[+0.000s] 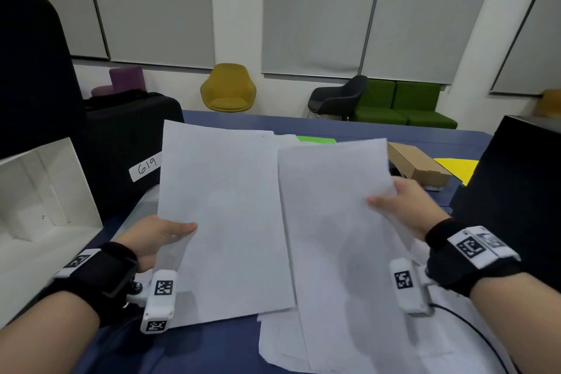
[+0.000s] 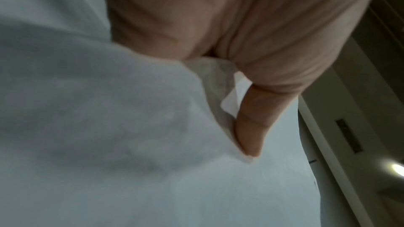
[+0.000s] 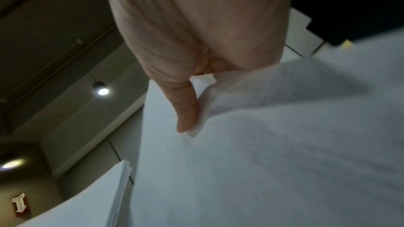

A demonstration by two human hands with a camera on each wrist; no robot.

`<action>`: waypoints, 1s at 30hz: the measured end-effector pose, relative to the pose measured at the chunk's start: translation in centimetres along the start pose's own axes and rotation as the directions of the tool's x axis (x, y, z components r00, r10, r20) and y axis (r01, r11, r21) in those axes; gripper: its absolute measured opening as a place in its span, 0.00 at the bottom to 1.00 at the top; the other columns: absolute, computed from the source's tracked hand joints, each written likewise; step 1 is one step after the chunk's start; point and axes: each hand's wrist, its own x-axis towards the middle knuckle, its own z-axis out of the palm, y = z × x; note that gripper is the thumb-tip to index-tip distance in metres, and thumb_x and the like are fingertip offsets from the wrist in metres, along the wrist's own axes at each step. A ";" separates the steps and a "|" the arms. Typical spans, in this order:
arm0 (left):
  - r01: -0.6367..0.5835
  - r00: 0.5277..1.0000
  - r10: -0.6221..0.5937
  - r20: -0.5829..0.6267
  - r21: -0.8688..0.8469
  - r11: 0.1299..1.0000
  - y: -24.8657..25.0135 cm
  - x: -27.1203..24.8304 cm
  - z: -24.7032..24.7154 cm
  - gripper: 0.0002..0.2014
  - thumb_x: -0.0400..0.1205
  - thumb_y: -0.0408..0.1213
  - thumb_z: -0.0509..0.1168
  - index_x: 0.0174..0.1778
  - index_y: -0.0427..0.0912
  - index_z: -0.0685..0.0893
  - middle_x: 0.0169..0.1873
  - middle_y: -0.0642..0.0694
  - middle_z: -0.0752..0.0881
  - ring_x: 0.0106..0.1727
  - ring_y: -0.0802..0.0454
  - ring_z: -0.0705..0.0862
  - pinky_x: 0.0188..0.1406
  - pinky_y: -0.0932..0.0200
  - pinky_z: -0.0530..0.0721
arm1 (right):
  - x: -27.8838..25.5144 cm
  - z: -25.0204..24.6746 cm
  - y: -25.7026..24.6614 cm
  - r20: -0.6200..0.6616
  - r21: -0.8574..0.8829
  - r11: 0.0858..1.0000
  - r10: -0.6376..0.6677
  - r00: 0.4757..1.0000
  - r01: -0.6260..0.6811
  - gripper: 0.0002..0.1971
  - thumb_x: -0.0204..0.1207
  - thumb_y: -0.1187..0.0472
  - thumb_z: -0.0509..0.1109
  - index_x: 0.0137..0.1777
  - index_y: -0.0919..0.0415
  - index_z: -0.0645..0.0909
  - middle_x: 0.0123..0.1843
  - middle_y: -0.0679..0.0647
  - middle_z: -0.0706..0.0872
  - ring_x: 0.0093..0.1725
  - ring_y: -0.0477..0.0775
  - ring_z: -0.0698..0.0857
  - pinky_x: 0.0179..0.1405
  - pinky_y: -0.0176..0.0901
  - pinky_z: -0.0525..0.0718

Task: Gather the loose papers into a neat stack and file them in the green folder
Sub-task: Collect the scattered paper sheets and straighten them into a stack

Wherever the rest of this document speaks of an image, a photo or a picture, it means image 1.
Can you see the person's left hand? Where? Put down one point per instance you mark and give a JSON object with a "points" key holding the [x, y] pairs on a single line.
{"points": [[147, 238]]}

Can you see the person's right hand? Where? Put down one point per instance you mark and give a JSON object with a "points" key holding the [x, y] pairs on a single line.
{"points": [[416, 211]]}

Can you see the yellow folder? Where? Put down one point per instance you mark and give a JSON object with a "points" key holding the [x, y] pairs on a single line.
{"points": [[458, 167]]}

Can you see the single white paper sheet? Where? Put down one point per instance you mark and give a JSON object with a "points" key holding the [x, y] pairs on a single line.
{"points": [[333, 233]]}

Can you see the green folder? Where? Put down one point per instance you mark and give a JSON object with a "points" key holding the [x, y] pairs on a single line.
{"points": [[315, 139]]}

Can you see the pile of white papers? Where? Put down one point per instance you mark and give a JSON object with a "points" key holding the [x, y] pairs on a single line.
{"points": [[280, 343]]}

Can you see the person's right forearm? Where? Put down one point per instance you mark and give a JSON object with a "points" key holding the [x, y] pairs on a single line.
{"points": [[521, 321]]}

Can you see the brown cardboard box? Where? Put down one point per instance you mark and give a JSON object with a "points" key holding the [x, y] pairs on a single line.
{"points": [[420, 163]]}

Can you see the green sofa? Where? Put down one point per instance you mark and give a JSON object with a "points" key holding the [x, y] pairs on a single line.
{"points": [[412, 108]]}

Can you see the black fabric bag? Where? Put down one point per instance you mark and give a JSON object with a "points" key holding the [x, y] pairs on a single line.
{"points": [[517, 181]]}

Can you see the black case with white label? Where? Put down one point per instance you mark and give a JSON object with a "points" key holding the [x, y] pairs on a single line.
{"points": [[122, 132]]}

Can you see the open white box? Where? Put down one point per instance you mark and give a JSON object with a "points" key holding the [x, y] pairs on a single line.
{"points": [[39, 211]]}

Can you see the black armchair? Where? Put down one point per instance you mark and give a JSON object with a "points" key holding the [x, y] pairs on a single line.
{"points": [[337, 97]]}

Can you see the low purple stool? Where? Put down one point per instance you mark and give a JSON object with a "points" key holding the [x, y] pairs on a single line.
{"points": [[101, 90]]}

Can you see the tall purple stool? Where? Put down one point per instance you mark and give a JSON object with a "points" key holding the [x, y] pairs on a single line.
{"points": [[127, 78]]}

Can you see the yellow armchair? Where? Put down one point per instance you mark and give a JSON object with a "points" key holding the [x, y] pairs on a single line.
{"points": [[551, 103], [228, 84]]}

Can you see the large black carrying case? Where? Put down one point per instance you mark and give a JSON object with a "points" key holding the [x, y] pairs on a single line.
{"points": [[35, 80]]}

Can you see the grey roller blind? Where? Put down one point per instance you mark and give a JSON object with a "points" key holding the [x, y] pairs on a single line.
{"points": [[153, 5], [48, 1], [429, 14], [532, 45], [320, 10]]}

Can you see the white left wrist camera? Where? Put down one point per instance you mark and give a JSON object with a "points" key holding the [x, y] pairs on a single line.
{"points": [[158, 308]]}

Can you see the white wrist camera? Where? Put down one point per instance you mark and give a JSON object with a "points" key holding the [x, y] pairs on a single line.
{"points": [[158, 308], [414, 299]]}

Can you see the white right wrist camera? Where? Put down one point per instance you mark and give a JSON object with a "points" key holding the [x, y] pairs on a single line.
{"points": [[414, 299]]}

